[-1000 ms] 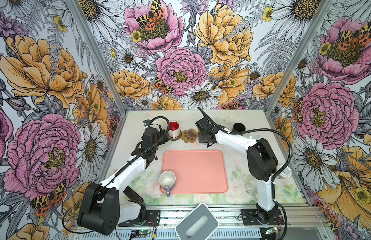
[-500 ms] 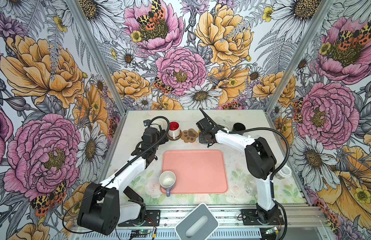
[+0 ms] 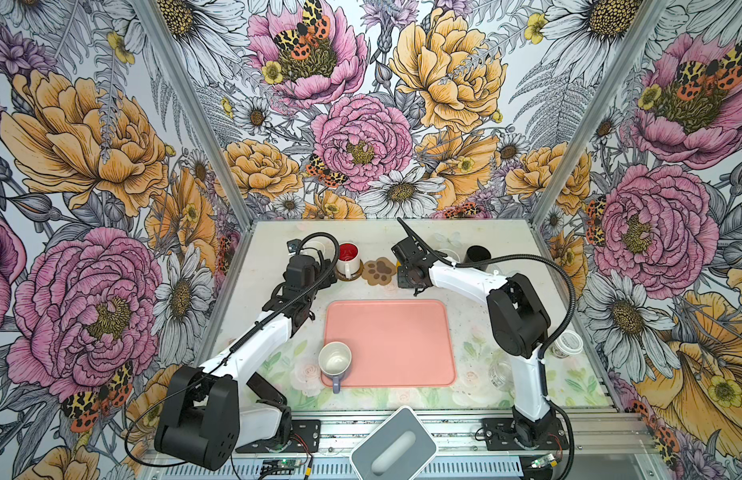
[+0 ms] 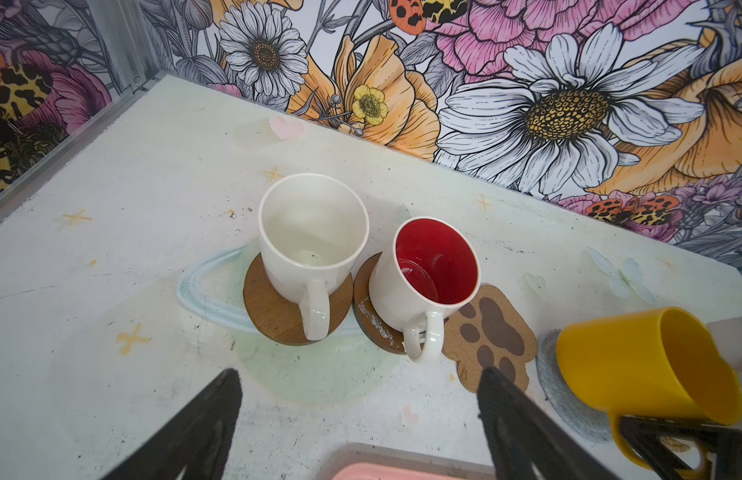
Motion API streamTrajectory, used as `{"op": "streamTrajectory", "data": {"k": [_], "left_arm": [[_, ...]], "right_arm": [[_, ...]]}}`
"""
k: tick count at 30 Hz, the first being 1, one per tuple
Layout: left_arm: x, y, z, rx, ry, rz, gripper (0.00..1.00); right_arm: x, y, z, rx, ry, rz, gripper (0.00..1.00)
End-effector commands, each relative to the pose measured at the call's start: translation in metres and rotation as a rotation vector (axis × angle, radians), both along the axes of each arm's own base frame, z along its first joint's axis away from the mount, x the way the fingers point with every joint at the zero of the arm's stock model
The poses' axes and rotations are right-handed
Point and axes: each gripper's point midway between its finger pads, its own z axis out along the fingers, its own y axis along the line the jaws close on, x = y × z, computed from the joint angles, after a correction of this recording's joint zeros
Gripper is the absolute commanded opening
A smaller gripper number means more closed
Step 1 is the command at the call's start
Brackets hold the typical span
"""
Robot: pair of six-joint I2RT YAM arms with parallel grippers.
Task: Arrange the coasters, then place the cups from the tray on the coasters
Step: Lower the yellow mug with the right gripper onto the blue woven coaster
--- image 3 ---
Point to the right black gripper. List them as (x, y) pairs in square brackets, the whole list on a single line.
[(402, 281)]

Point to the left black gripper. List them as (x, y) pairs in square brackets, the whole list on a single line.
[(326, 275)]

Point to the brown paw print coaster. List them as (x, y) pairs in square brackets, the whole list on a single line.
[(379, 272)]

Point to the white mug red inside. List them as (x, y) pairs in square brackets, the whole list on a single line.
[(349, 259)]

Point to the black mug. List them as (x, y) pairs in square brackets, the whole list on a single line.
[(478, 254)]

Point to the white mug purple handle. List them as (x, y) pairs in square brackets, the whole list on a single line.
[(335, 360)]

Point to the white mug off tray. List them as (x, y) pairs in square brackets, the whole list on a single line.
[(320, 248)]

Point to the glossy brown round coaster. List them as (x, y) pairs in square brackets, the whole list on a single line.
[(341, 277)]

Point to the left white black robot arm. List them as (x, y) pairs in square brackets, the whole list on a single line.
[(223, 405)]

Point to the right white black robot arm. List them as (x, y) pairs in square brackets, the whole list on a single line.
[(519, 322)]

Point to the clear glass cup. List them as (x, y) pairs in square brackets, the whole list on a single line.
[(500, 375)]

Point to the pink rectangular tray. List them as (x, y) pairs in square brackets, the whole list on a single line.
[(393, 343)]

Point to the black rectangular remote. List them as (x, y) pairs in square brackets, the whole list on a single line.
[(265, 391)]

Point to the green circuit board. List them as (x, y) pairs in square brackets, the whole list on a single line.
[(278, 467)]

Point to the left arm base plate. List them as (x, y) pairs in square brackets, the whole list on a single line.
[(307, 430)]

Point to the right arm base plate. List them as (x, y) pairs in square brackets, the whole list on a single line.
[(509, 434)]

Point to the aluminium front rail frame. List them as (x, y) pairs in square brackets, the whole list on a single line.
[(601, 447)]

